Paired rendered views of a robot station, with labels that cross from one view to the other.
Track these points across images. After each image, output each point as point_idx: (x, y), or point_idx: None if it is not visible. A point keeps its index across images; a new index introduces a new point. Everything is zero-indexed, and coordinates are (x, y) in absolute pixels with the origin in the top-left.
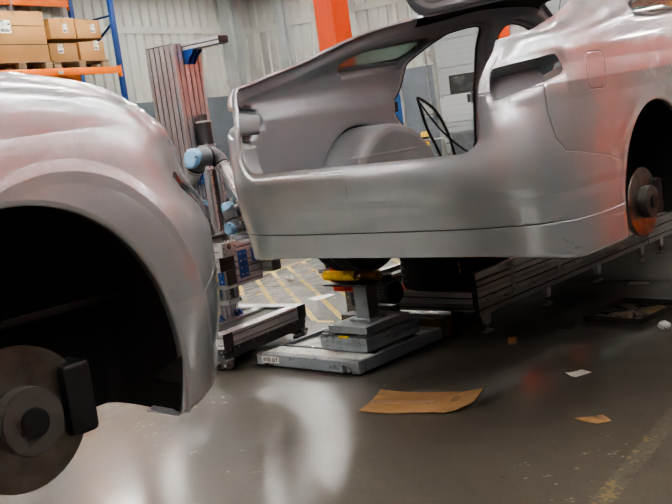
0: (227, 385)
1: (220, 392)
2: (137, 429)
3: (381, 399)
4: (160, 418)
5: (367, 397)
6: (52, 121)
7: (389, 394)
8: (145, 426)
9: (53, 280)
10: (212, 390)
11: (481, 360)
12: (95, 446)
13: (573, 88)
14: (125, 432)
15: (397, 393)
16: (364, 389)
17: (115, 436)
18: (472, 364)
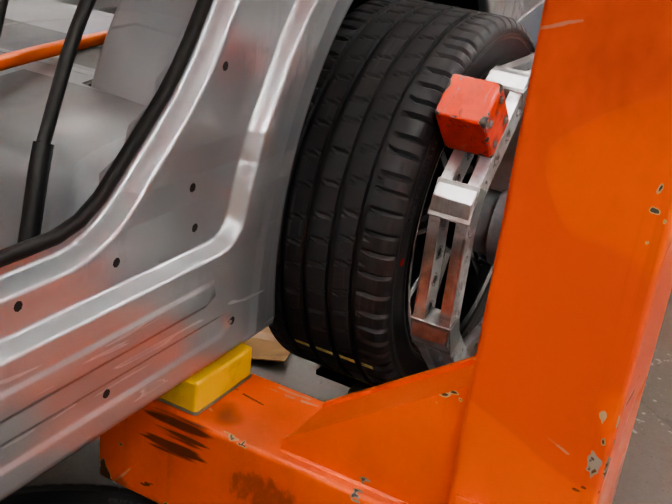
0: (650, 477)
1: (633, 447)
2: (657, 353)
3: (277, 344)
4: (654, 377)
5: (306, 364)
6: None
7: (266, 353)
8: (653, 359)
9: None
10: (663, 461)
11: (71, 458)
12: (671, 325)
13: None
14: (668, 350)
15: (252, 354)
16: (320, 391)
17: (671, 343)
18: (97, 443)
